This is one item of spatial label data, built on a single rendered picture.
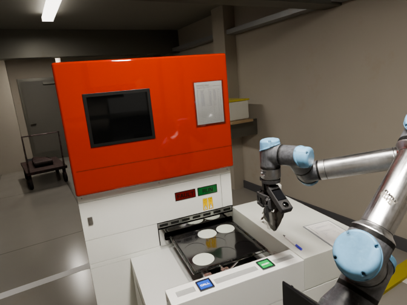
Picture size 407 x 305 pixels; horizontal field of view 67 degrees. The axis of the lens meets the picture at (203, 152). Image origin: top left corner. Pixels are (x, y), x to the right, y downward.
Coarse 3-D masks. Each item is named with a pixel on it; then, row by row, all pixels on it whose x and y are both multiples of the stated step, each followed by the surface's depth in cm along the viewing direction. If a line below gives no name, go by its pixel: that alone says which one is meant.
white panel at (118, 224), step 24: (120, 192) 154; (144, 192) 159; (168, 192) 164; (216, 192) 174; (96, 216) 151; (120, 216) 156; (144, 216) 161; (168, 216) 166; (96, 240) 154; (120, 240) 158; (144, 240) 163; (96, 264) 156
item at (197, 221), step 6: (210, 216) 175; (216, 216) 176; (222, 216) 177; (186, 222) 170; (192, 222) 171; (198, 222) 172; (204, 222) 173; (162, 228) 165; (168, 228) 166; (174, 228) 167; (180, 228) 169; (162, 234) 165; (162, 240) 166; (168, 240) 167; (174, 240) 168
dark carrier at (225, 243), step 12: (204, 228) 170; (180, 240) 160; (192, 240) 159; (204, 240) 157; (216, 240) 156; (228, 240) 155; (240, 240) 154; (252, 240) 153; (192, 252) 147; (204, 252) 146; (216, 252) 145; (228, 252) 144; (240, 252) 143; (192, 264) 137
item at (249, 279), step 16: (272, 256) 128; (288, 256) 127; (224, 272) 120; (240, 272) 119; (256, 272) 118; (272, 272) 118; (288, 272) 121; (176, 288) 113; (192, 288) 113; (224, 288) 111; (240, 288) 114; (256, 288) 116; (272, 288) 119; (304, 288) 126; (176, 304) 105; (192, 304) 107; (208, 304) 109; (224, 304) 112; (240, 304) 115; (256, 304) 118
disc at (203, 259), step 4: (196, 256) 144; (200, 256) 143; (204, 256) 143; (208, 256) 143; (212, 256) 142; (196, 260) 140; (200, 260) 140; (204, 260) 140; (208, 260) 139; (212, 260) 139; (200, 264) 137; (204, 264) 136
